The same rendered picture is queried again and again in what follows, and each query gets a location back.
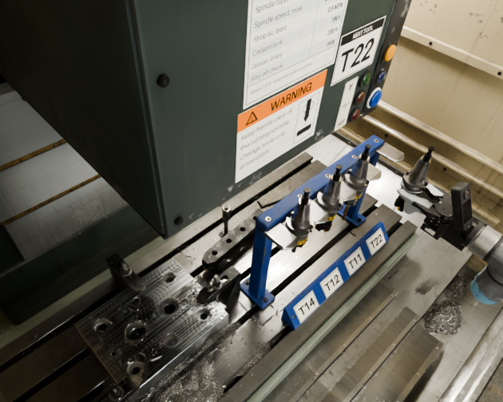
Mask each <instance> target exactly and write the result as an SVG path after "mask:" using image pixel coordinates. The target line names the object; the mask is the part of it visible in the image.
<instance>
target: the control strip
mask: <svg viewBox="0 0 503 402"><path fill-rule="evenodd" d="M411 1H412V0H396V2H395V4H394V9H393V12H392V14H391V17H390V22H389V25H388V28H387V31H386V35H385V38H384V41H383V43H382V48H381V51H380V54H379V56H378V61H377V64H376V67H375V70H374V74H373V77H372V80H371V83H370V87H369V90H368V94H367V96H366V100H365V104H364V106H363V109H362V114H361V116H360V119H362V118H363V117H364V116H366V115H367V114H369V113H370V112H372V111H374V110H375V109H376V107H377V105H376V106H374V107H373V108H371V107H370V106H369V102H370V99H371V97H372V96H373V94H374V93H375V92H376V91H377V90H381V91H382V88H383V86H384V83H385V80H386V76H387V74H388V71H389V68H390V64H391V62H392V59H393V58H391V59H390V60H389V61H384V56H385V53H386V51H387V50H388V48H389V47H390V46H391V45H395V46H396V47H397V44H398V40H399V38H400V35H401V32H402V28H403V26H404V23H405V20H406V16H407V14H408V11H409V8H410V4H411ZM383 71H386V75H385V77H384V79H383V80H382V81H381V82H378V77H379V75H380V74H381V73H382V72H383ZM368 73H369V74H370V76H371V71H370V70H367V71H366V72H364V73H363V75H362V76H361V77H360V79H359V82H358V86H359V87H360V88H363V87H364V86H366V85H367V84H366V85H362V80H363V78H364V77H365V76H366V75H367V74H368ZM363 92H364V93H365V95H366V90H365V89H361V90H359V91H358V93H357V94H356V96H355V97H354V105H359V104H360V103H359V104H357V99H358V97H359V95H360V94H361V93H363ZM358 109H359V111H360V112H361V108H360V107H359V106H358V107H356V108H354V109H353V110H352V112H351V114H350V115H349V121H350V122H354V120H352V116H353V115H354V113H355V111H356V110H358ZM355 120H356V119H355Z"/></svg>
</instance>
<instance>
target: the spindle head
mask: <svg viewBox="0 0 503 402"><path fill-rule="evenodd" d="M394 4H395V0H348V2H347V8H346V13H345V16H344V20H343V27H342V30H341V34H340V37H341V36H342V35H344V34H346V33H348V32H351V31H352V30H355V29H357V28H359V27H361V26H364V25H365V24H367V23H369V22H372V21H374V20H376V19H378V18H380V17H382V16H385V15H386V19H385V21H384V24H383V28H382V32H381V35H380V38H379V41H378V45H377V49H376V51H375V55H374V59H373V62H372V64H370V65H368V66H367V67H365V68H363V69H361V70H359V71H358V72H356V73H354V74H352V75H350V76H349V77H346V78H345V79H343V80H341V81H339V82H338V83H336V84H334V85H332V86H330V83H331V77H332V73H333V69H334V66H335V63H334V64H332V65H329V66H327V67H326V68H324V69H321V70H319V71H318V72H316V73H313V74H311V75H310V76H308V77H306V78H304V79H302V80H301V81H298V82H296V83H294V84H293V85H290V86H288V87H286V88H285V89H282V90H280V91H278V92H277V93H275V94H273V95H271V96H269V97H267V98H265V99H263V100H261V101H259V102H257V103H255V104H253V105H251V106H249V107H247V108H245V109H243V103H244V72H245V56H246V40H247V23H248V0H0V76H1V77H2V78H3V79H4V80H5V81H6V82H7V83H8V84H9V85H10V86H11V87H12V88H13V89H14V90H15V91H16V92H17V93H18V94H19V95H20V96H21V97H22V98H23V99H24V100H25V101H26V102H27V103H28V104H29V105H30V106H31V107H32V108H33V109H34V110H35V111H36V112H37V113H38V114H39V115H40V116H41V117H42V118H43V119H44V120H45V121H46V122H47V123H48V124H49V125H50V126H51V127H52V128H53V129H54V130H55V131H56V132H57V133H58V134H59V135H60V136H61V137H62V138H63V139H64V140H65V141H66V142H67V143H68V144H69V145H70V146H71V147H72V148H73V149H74V150H75V151H76V152H77V153H78V154H79V155H80V156H81V157H82V158H83V159H84V160H85V161H86V162H87V163H88V164H89V165H90V166H91V167H92V168H93V169H94V170H95V171H96V172H97V173H98V174H99V175H100V176H101V177H102V178H103V179H104V180H105V181H106V182H107V183H108V184H109V185H110V186H111V187H112V188H113V189H114V190H115V191H116V192H117V193H118V194H119V195H120V196H121V197H122V198H123V199H124V200H125V201H126V202H127V203H128V204H129V205H130V206H131V207H132V208H133V209H134V210H135V211H136V212H137V213H138V214H139V215H140V216H141V217H142V218H143V219H144V220H145V221H146V222H147V223H148V224H149V225H150V226H151V227H152V228H153V229H154V230H155V231H156V232H157V233H158V234H159V235H160V236H161V237H162V238H163V239H164V240H165V239H167V238H170V237H172V236H173V235H174V234H176V233H178V232H179V231H181V230H183V229H184V228H185V227H187V226H188V225H190V224H192V223H194V222H195V221H196V220H197V219H199V218H201V217H202V216H204V215H206V214H207V213H208V212H210V211H212V210H213V209H215V208H217V207H218V206H219V205H221V204H222V203H224V202H226V201H227V200H229V199H230V198H232V197H233V196H235V195H237V194H238V193H240V192H241V191H243V190H244V189H246V188H247V187H249V186H251V185H252V184H254V183H255V182H257V181H258V180H260V179H262V178H263V177H264V176H266V175H268V174H269V173H271V172H272V171H274V170H275V169H276V168H279V167H280V166H282V165H283V164H285V163H286V162H287V161H289V160H291V159H293V158H294V157H296V156H297V155H298V154H300V153H301V152H304V151H305V150H307V149H308V148H309V147H311V146H312V145H314V144H316V143H318V142H319V141H320V140H322V139H323V138H325V137H326V136H329V135H330V134H331V133H332V132H333V131H334V127H335V121H336V118H337V115H338V111H339V106H340V103H341V100H342V96H343V90H344V87H345V84H346V83H347V82H348V81H351V80H353V79H354V78H356V77H358V81H357V85H356V87H355V91H354V95H353V99H352V102H351V107H350V110H349V113H348V117H347V122H346V124H347V123H348V122H350V121H349V115H350V114H351V112H352V110H353V109H354V108H356V107H358V106H359V107H360V108H361V112H360V114H359V115H361V114H362V109H363V106H364V104H365V100H366V96H367V94H368V90H369V87H370V83H371V80H372V77H373V74H374V70H375V67H376V64H377V61H378V56H379V54H380V51H381V48H382V43H383V40H384V37H385V34H386V30H387V26H388V24H389V21H390V16H391V14H392V11H393V8H394ZM339 40H340V38H339ZM326 69H327V75H326V79H325V82H324V86H323V94H322V97H321V101H320V106H319V112H318V116H317V121H316V125H315V131H314V135H313V136H310V137H309V138H307V139H306V140H304V141H303V142H301V143H300V144H297V145H296V146H294V147H293V148H291V149H290V150H288V151H287V152H284V153H283V154H282V155H281V156H278V157H277V158H275V159H274V160H272V161H271V162H269V163H268V164H265V165H264V166H262V167H261V168H259V169H258V170H256V171H254V172H252V173H251V174H250V175H248V176H246V177H245V178H243V179H242V180H240V181H239V182H237V183H235V178H236V138H237V118H238V115H239V114H240V113H242V112H245V111H247V110H248V109H250V108H253V107H255V106H256V105H258V104H260V103H262V102H264V101H266V100H268V99H270V98H272V97H274V96H276V95H278V94H280V93H282V92H283V91H285V90H287V89H289V88H291V87H293V86H295V85H297V84H299V83H301V82H303V81H305V80H307V79H308V78H310V77H313V76H314V75H316V74H318V73H321V72H322V71H324V70H326ZM367 70H370V71H371V77H370V80H369V82H368V83H367V85H366V86H364V87H363V88H360V87H359V86H358V82H359V79H360V77H361V76H362V75H363V73H364V72H366V71H367ZM361 89H365V90H366V95H365V97H364V99H363V101H362V102H361V103H360V104H359V105H354V97H355V96H356V94H357V93H358V91H359V90H361Z"/></svg>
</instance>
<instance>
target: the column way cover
mask: <svg viewBox="0 0 503 402"><path fill-rule="evenodd" d="M125 204H127V202H125V201H124V200H123V199H122V198H121V197H120V196H119V194H118V193H117V192H116V191H115V190H114V189H113V188H112V187H111V186H110V185H109V184H108V183H107V182H106V181H105V180H104V179H103V178H102V177H101V176H100V175H99V174H98V173H97V172H96V171H95V170H94V169H93V168H92V167H91V166H90V165H89V164H88V163H87V162H86V161H85V160H84V159H83V158H82V157H81V156H80V155H79V154H78V153H77V152H76V151H75V150H74V149H73V148H72V147H71V146H70V145H69V144H68V143H67V142H66V141H65V140H64V139H63V138H62V137H61V136H60V135H59V134H58V133H57V132H56V131H55V130H54V129H53V128H52V127H51V126H50V125H49V124H48V123H47V122H46V121H45V120H44V119H43V118H42V117H41V116H40V115H39V114H38V113H37V112H36V111H35V110H34V109H33V108H32V107H31V106H30V105H29V104H28V103H27V102H26V101H25V100H24V99H23V98H22V97H21V96H20V95H19V94H18V93H17V92H16V91H15V90H14V89H13V88H12V87H11V86H10V85H9V84H8V83H7V82H4V83H1V84H0V224H1V225H2V226H4V227H5V228H6V231H7V232H8V234H9V236H10V237H11V239H12V240H13V242H14V244H15V246H16V247H17V248H18V251H19V252H20V254H21V255H22V257H23V258H24V259H25V260H27V259H29V258H32V257H33V256H34V255H36V254H39V253H40V252H42V251H44V250H45V249H47V248H49V247H51V246H52V245H54V244H56V243H58V242H60V241H61V240H63V239H65V238H67V237H69V236H70V235H72V234H74V233H76V232H78V231H79V230H81V229H83V228H85V227H87V226H88V225H90V224H92V223H94V222H96V221H97V220H99V219H101V218H103V217H105V216H106V215H108V214H110V213H111V212H113V211H115V210H116V209H118V208H120V207H123V206H124V205H125Z"/></svg>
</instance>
